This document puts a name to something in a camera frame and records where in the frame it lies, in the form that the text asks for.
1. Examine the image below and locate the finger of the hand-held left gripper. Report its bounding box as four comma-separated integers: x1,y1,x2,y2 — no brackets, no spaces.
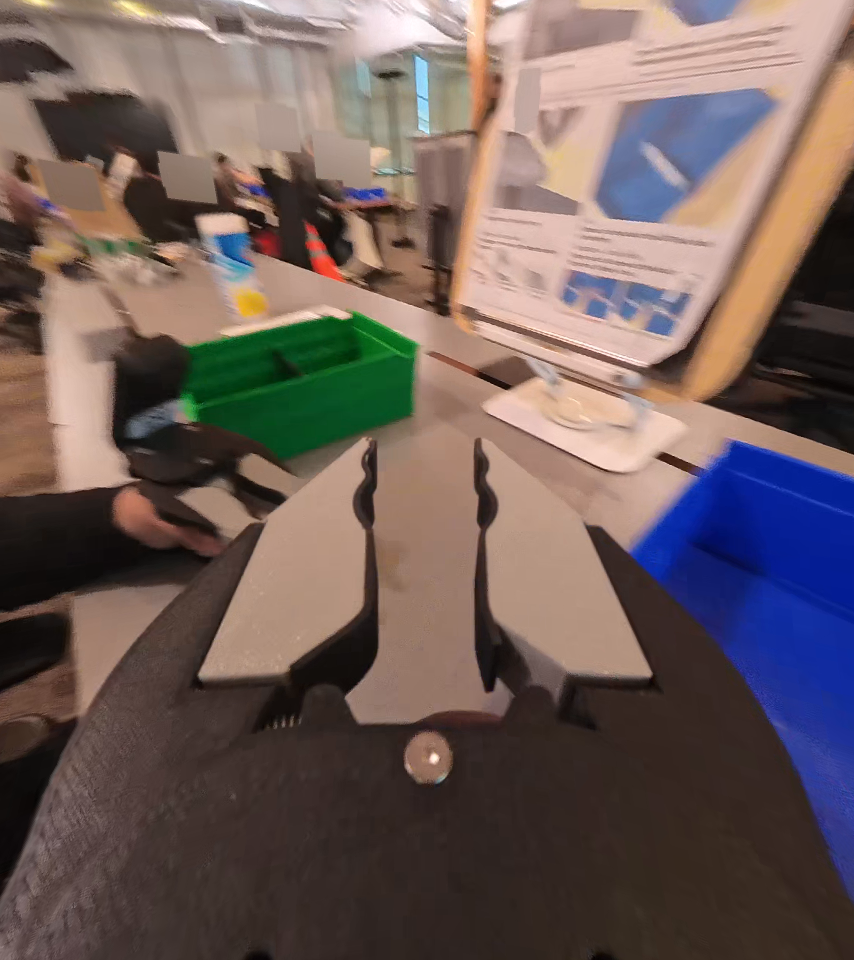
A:
172,478,290,543

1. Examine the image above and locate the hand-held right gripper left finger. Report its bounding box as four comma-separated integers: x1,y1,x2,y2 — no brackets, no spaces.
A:
196,437,381,689

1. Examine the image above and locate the wooden instruction board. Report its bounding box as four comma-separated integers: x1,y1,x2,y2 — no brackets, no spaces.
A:
452,0,854,403

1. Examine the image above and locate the blue plastic bin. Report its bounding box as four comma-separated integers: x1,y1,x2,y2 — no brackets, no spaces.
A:
629,438,854,960

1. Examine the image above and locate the wipes canister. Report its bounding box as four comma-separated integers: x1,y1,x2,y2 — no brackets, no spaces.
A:
196,213,271,321

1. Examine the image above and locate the black wall screen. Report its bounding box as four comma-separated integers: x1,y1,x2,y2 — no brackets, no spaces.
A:
33,93,178,163

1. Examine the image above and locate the person's left forearm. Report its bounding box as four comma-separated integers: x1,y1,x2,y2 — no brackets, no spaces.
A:
0,486,130,625

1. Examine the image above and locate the white stand base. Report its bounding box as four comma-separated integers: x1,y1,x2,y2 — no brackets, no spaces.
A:
482,375,688,474

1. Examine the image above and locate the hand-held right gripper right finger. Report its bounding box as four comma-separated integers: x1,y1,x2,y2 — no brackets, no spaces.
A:
472,437,655,715

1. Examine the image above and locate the person's left hand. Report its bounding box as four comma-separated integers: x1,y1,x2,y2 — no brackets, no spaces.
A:
112,483,226,559

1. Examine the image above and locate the green plastic bin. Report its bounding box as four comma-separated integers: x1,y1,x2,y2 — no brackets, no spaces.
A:
181,311,421,462

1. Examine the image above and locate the grey desk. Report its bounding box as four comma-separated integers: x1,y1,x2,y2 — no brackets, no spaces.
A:
70,255,854,723

